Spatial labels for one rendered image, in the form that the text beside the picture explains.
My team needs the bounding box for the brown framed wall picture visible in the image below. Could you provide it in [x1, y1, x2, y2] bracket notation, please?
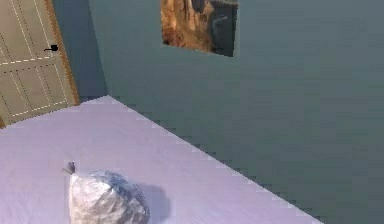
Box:
[160, 0, 240, 58]

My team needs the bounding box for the beige panelled room door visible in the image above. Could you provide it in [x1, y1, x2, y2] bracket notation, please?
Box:
[0, 0, 81, 130]

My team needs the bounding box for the grey tied rubbish bag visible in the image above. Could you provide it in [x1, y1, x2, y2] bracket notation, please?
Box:
[61, 160, 151, 224]

